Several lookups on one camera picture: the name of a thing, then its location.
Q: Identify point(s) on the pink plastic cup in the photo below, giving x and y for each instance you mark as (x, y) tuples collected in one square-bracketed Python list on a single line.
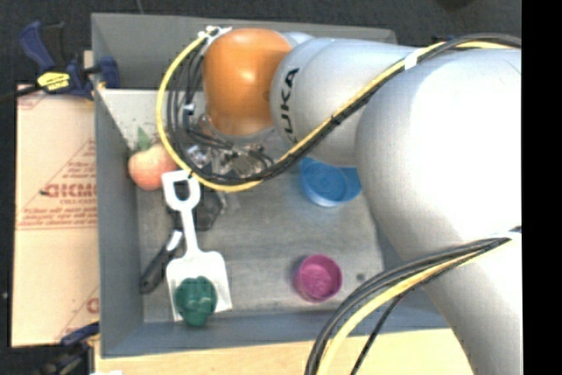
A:
[(317, 279)]

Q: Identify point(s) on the brown cardboard board red print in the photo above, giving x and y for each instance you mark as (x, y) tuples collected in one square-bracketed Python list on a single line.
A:
[(52, 259)]

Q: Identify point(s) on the white toy shovel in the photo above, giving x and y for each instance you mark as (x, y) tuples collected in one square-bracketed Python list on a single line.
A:
[(197, 265)]

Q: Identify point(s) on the orange toy peach green leaf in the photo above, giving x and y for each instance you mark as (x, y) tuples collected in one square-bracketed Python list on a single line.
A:
[(149, 169)]

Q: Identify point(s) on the grey metal bin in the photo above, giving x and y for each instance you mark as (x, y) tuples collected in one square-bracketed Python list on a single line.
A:
[(272, 232)]

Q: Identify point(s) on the blue plastic cup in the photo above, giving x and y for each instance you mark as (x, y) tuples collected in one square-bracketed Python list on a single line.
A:
[(327, 184)]

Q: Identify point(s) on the green toy pepper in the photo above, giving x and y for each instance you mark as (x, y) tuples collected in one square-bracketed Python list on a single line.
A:
[(195, 300)]

